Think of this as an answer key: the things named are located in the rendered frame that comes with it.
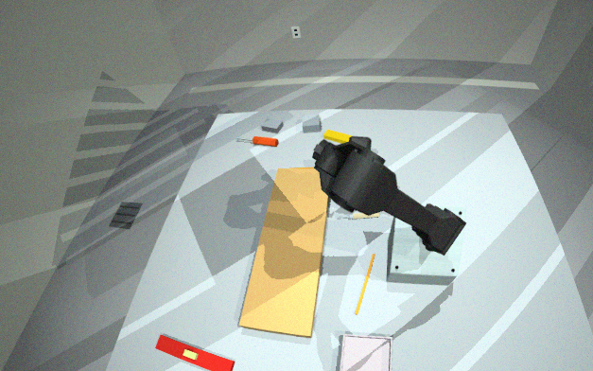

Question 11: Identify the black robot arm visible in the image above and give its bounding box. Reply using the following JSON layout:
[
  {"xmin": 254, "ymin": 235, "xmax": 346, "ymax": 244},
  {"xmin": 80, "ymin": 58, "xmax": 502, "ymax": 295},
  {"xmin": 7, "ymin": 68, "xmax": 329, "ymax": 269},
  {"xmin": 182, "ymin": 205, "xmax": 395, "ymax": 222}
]
[{"xmin": 312, "ymin": 140, "xmax": 466, "ymax": 256}]

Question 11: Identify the orange-handled awl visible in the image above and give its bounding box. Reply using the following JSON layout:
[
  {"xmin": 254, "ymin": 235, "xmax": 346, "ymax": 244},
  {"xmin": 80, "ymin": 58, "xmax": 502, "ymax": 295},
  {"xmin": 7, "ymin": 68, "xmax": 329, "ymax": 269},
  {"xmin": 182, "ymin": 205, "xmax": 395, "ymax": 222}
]
[{"xmin": 236, "ymin": 136, "xmax": 278, "ymax": 147}]

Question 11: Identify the tan rectangular floor panel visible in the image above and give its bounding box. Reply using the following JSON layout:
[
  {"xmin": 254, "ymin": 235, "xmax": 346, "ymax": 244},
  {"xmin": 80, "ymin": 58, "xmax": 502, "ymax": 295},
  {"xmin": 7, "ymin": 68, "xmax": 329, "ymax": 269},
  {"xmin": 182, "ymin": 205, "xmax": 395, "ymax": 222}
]
[{"xmin": 239, "ymin": 168, "xmax": 329, "ymax": 338}]

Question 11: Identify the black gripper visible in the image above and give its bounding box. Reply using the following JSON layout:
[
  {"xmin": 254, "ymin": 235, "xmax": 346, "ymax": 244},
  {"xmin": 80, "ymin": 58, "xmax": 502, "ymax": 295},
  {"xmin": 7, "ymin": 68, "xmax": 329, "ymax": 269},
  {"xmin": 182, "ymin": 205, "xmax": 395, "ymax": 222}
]
[{"xmin": 349, "ymin": 136, "xmax": 372, "ymax": 150}]

